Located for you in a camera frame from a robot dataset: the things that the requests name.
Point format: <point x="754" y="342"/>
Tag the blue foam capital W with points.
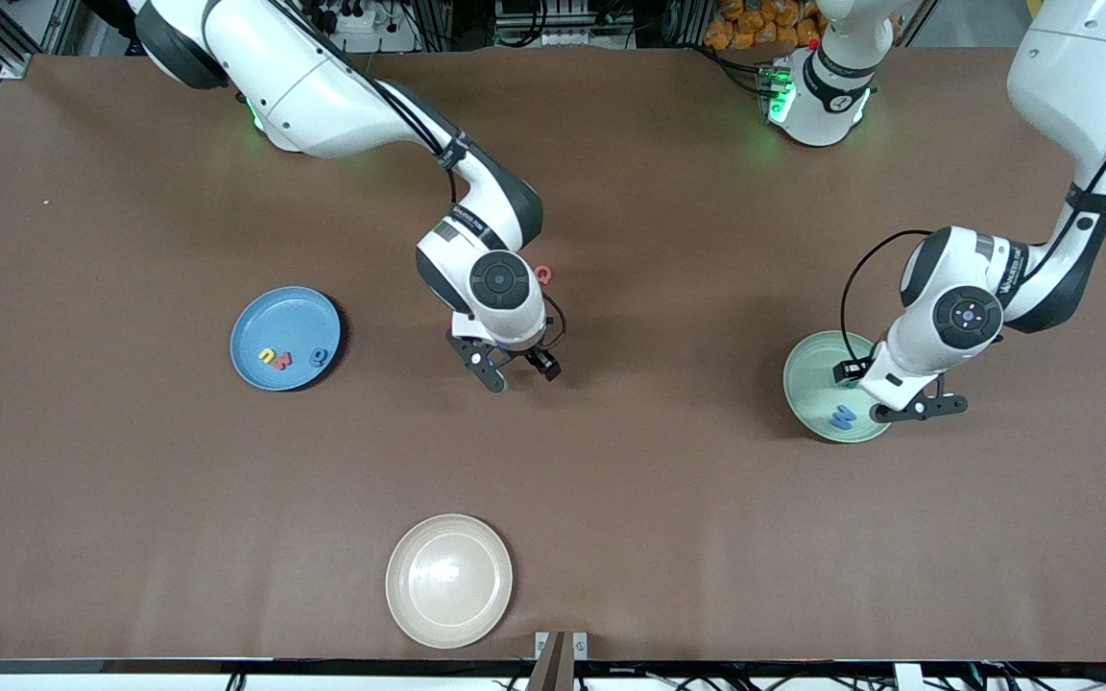
<point x="841" y="418"/>

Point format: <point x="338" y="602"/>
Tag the light blue foam lowercase letter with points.
<point x="320" y="357"/>

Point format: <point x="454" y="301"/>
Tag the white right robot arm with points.
<point x="323" y="86"/>

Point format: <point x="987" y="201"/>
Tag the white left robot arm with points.
<point x="1071" y="86"/>

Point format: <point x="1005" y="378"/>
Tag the pale green round plate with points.
<point x="807" y="384"/>

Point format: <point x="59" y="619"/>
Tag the blue round plate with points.
<point x="284" y="321"/>

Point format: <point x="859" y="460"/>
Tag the beige round plate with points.
<point x="447" y="581"/>

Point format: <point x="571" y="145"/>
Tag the background equipment rack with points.
<point x="563" y="38"/>

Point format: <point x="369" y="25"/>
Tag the white power strip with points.
<point x="371" y="38"/>

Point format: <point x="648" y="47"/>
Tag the pile of orange packets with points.
<point x="745" y="24"/>

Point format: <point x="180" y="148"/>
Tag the small silver metal bracket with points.
<point x="580" y="648"/>
<point x="541" y="645"/>

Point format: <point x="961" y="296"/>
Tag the dark slanted mounting post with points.
<point x="553" y="667"/>

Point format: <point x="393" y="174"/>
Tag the aluminium frame strut with bracket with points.
<point x="15" y="65"/>

